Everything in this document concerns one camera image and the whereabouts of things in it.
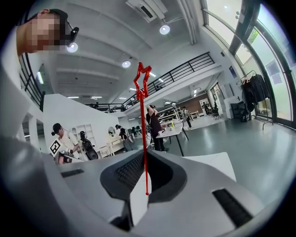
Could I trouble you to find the black hanging coats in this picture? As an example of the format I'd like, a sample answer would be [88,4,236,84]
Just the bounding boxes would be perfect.
[240,74,271,112]

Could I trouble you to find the black stair railing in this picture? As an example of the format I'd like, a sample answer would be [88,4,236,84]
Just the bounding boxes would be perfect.
[18,52,46,112]

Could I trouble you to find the white chair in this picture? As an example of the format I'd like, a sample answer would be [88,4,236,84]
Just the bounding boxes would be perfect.
[99,141,116,158]

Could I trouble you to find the black clothes rack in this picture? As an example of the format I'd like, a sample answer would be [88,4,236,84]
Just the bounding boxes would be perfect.
[240,70,274,131]

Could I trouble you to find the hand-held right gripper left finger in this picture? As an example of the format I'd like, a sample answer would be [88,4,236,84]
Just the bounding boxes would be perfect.
[56,150,152,226]

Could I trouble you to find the black window frame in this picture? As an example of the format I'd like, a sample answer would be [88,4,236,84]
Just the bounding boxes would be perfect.
[200,0,296,130]

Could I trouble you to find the red star stick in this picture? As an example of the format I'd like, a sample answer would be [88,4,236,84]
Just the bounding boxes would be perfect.
[133,62,153,196]

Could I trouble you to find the white shelf unit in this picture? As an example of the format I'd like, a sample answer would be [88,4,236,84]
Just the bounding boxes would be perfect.
[75,123,94,145]

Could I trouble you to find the white board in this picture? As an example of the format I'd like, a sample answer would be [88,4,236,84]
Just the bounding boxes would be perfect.
[181,151,237,183]

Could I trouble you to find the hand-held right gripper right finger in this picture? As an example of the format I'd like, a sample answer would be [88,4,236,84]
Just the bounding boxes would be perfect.
[147,149,266,237]

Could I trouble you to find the black balcony railing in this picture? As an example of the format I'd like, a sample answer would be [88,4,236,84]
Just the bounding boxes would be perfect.
[85,51,216,113]

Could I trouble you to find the white long table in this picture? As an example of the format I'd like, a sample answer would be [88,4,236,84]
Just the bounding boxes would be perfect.
[155,122,190,157]

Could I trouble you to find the person's head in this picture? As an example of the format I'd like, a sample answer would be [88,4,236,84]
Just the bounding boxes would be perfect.
[16,8,69,56]

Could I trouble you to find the ceiling air conditioner unit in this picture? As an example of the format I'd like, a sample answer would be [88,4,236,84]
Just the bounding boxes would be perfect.
[125,0,168,23]

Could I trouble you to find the black head-worn camera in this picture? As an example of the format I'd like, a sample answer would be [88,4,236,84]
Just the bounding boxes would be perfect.
[62,20,80,46]

